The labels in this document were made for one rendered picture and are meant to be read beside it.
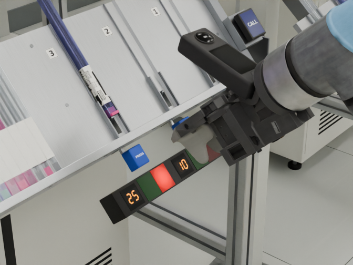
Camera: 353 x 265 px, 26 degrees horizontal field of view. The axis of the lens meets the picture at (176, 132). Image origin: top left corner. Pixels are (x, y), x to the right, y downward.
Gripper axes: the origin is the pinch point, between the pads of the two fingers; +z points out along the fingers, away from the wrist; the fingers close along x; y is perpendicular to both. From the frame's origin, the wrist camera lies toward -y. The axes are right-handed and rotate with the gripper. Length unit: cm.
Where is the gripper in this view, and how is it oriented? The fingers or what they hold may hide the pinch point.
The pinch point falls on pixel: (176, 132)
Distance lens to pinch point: 101.7
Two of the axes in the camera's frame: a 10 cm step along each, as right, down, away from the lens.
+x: 6.4, -3.8, 6.7
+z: -5.6, 3.7, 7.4
